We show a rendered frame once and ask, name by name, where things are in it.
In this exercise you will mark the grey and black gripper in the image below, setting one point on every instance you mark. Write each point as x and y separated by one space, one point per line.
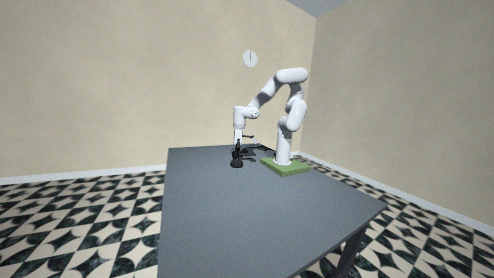
238 134

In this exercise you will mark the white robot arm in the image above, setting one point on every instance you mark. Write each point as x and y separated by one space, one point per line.
286 124

